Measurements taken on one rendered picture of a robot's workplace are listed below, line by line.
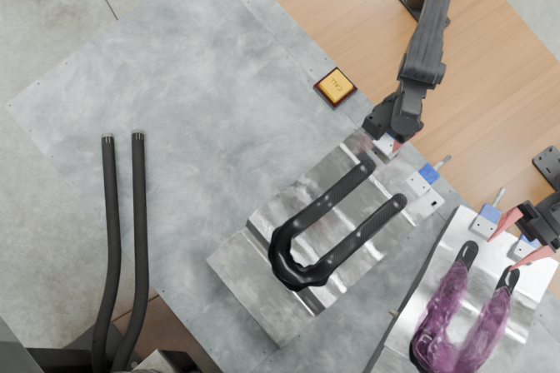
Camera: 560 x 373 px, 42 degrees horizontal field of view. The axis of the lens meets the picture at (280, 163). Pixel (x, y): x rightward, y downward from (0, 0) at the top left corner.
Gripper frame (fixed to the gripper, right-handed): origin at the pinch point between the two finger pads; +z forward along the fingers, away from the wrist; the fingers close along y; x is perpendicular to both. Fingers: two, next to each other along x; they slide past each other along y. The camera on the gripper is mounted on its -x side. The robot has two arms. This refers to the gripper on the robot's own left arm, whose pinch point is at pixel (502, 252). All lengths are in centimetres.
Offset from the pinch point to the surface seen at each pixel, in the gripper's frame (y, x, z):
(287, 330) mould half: -12, 32, 39
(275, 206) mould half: -35, 26, 26
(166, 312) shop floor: -40, 118, 67
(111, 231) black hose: -52, 31, 59
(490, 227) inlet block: -3.3, 31.6, -11.9
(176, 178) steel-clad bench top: -56, 38, 40
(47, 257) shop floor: -79, 117, 90
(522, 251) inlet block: 5.3, 31.6, -14.5
